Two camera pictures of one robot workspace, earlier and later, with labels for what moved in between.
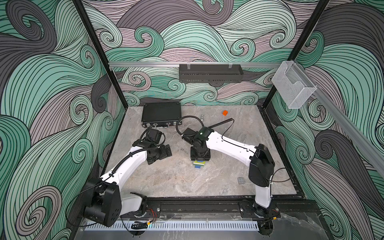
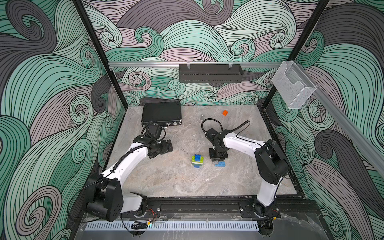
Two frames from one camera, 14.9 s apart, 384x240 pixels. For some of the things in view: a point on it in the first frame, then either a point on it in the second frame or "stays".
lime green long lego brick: [199, 163] stays
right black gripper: [205, 158] to [213, 158]
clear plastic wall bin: [293, 86] stays
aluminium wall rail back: [158, 64] stays
